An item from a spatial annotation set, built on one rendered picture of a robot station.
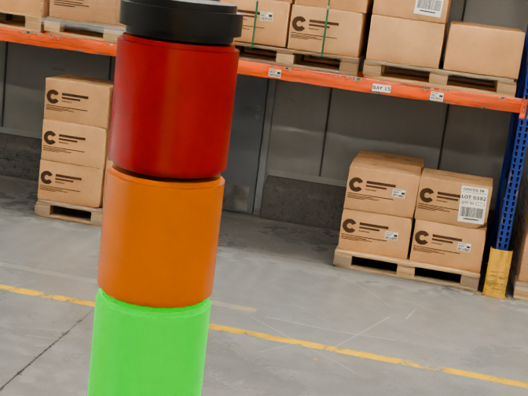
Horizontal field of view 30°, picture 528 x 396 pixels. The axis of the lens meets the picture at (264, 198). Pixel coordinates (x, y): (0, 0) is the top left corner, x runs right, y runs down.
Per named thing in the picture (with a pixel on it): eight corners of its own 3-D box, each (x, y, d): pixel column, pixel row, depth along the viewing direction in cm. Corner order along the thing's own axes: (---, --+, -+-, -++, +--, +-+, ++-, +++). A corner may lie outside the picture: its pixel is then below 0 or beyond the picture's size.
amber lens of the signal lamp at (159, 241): (81, 298, 40) (90, 172, 39) (115, 264, 45) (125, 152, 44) (199, 317, 40) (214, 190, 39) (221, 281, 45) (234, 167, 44)
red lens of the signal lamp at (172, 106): (91, 167, 39) (102, 34, 38) (126, 147, 44) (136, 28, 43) (214, 185, 39) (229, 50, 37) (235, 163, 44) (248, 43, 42)
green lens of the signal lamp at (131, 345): (71, 420, 42) (80, 302, 41) (105, 375, 47) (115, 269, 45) (186, 441, 41) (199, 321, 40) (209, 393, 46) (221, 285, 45)
